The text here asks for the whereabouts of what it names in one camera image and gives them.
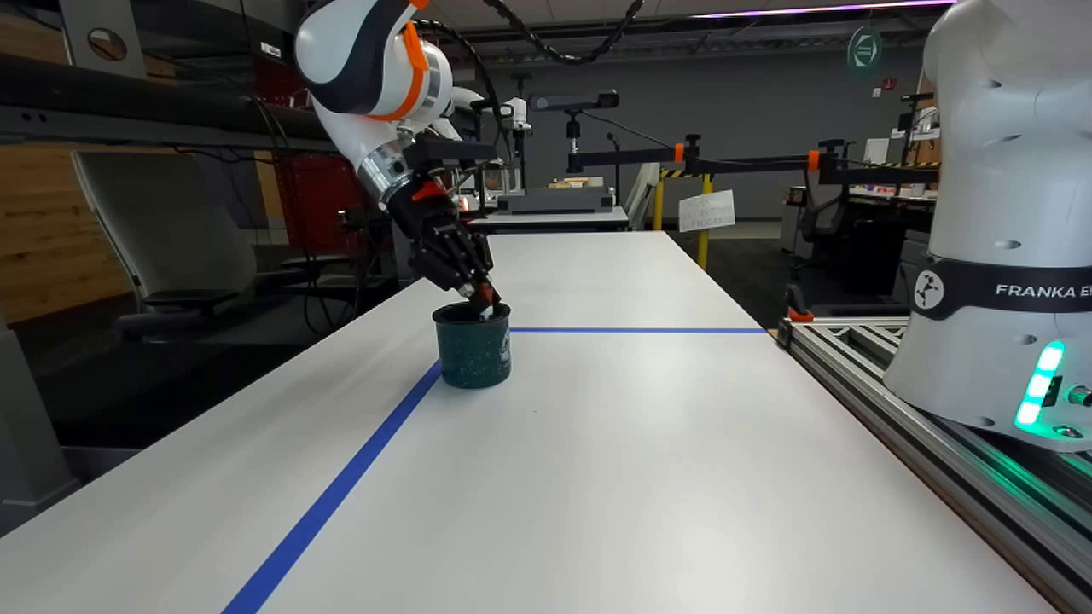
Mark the light wood wall panel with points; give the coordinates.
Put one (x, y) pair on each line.
(46, 239)

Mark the yellow post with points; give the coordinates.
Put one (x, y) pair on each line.
(656, 206)
(704, 226)

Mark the dark teal mug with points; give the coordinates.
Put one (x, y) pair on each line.
(472, 345)

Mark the marker with orange cap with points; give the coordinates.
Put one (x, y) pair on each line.
(487, 305)

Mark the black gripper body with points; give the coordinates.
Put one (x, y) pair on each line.
(430, 222)

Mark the red cabinet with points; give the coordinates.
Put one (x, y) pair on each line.
(312, 192)

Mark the long blue tape strip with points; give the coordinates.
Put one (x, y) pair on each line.
(328, 488)

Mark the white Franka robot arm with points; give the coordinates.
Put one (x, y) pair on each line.
(1001, 171)

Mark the grey chair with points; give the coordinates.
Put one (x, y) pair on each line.
(172, 226)

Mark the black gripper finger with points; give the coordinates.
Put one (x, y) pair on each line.
(482, 267)
(460, 281)

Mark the round green sign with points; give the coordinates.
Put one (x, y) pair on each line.
(865, 48)

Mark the grey background table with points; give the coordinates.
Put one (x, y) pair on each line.
(559, 216)

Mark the short blue tape strip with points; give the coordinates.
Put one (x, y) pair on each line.
(637, 329)

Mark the black camera on stand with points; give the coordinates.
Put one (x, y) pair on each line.
(576, 99)

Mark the white paper sign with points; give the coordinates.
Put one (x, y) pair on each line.
(706, 208)

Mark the black bar orange joints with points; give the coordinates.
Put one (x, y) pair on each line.
(752, 160)

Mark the black steel beam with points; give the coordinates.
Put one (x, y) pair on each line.
(138, 107)

